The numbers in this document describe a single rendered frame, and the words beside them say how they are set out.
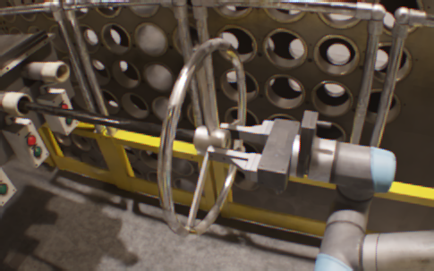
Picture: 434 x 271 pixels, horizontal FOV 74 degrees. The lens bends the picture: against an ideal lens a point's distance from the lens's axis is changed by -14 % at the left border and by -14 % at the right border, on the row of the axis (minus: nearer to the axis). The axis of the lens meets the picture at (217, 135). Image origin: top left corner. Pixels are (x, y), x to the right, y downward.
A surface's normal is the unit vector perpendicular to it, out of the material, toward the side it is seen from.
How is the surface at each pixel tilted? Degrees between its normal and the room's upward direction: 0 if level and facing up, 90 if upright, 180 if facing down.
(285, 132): 3
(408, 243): 28
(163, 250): 0
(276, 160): 3
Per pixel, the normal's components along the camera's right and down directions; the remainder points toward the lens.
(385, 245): -0.53, -0.72
